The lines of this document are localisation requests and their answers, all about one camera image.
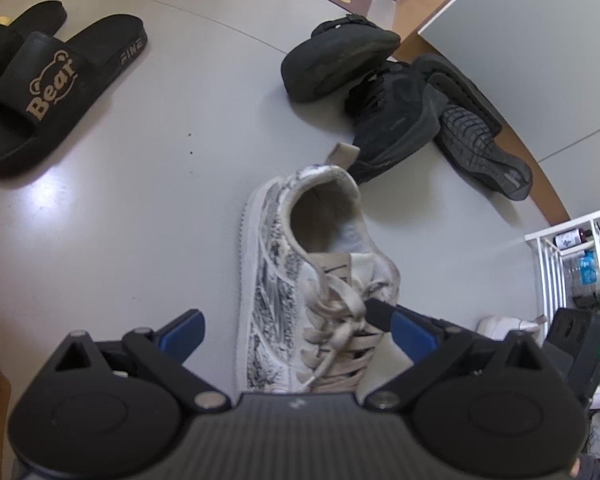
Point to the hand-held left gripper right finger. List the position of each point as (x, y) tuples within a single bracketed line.
[(410, 340)]

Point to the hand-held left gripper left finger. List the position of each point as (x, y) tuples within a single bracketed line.
[(180, 337)]

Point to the white shoe rack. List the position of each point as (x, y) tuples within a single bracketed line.
[(536, 270)]

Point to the dark bottle with white label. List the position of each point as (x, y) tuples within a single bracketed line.
[(570, 237)]

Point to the white printed sneaker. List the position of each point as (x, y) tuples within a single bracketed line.
[(275, 280), (505, 325)]

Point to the white cabinet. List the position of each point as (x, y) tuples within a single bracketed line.
[(520, 35)]

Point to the black lace-up sneaker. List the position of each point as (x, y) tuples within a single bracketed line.
[(395, 115), (485, 160)]

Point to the clear plastic water bottle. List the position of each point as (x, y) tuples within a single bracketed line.
[(587, 267)]

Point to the black bear-print slide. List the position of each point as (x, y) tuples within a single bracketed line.
[(35, 17), (45, 85)]

